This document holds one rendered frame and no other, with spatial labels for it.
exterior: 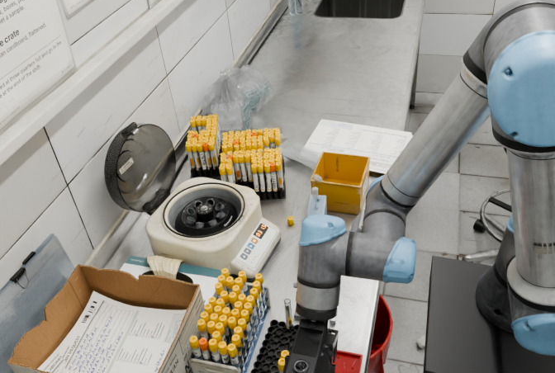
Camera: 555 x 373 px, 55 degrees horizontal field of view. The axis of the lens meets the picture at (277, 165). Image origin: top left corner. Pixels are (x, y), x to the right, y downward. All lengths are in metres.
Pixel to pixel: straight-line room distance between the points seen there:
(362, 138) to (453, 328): 0.76
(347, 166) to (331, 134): 0.24
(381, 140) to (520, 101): 1.05
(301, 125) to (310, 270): 0.95
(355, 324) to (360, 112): 0.86
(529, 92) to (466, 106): 0.20
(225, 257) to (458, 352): 0.52
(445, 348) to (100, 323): 0.69
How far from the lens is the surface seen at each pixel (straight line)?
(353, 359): 1.15
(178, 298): 1.17
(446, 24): 3.38
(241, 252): 1.28
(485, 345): 1.12
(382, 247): 0.89
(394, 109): 1.87
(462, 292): 1.19
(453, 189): 2.94
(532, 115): 0.67
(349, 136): 1.70
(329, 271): 0.91
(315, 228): 0.89
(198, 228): 1.29
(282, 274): 1.30
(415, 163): 0.91
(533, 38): 0.68
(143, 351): 1.15
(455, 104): 0.85
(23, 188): 1.17
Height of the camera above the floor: 1.84
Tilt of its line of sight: 36 degrees down
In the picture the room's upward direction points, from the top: 6 degrees counter-clockwise
